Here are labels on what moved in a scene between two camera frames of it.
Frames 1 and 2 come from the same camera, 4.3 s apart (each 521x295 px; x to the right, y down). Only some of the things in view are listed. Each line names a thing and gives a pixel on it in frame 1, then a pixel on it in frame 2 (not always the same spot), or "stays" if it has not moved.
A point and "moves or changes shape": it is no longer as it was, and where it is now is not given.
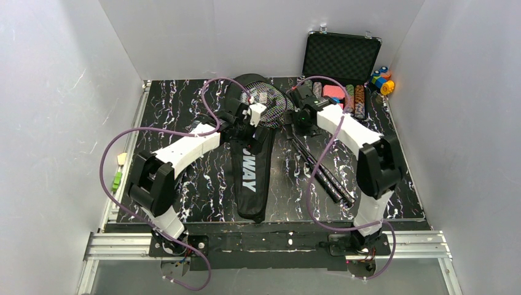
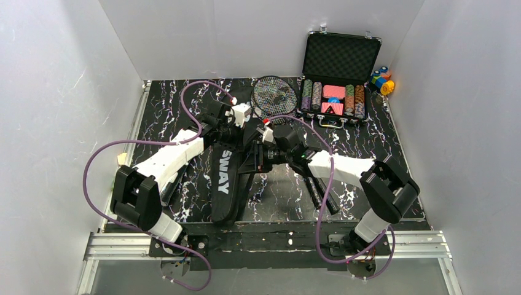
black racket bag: (252, 171) -> (231, 191)
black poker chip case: (341, 65) stays
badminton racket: (279, 105) moves or changes shape
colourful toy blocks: (381, 79) stays
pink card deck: (333, 91) stays
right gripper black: (293, 121) -> (260, 155)
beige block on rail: (121, 158) stays
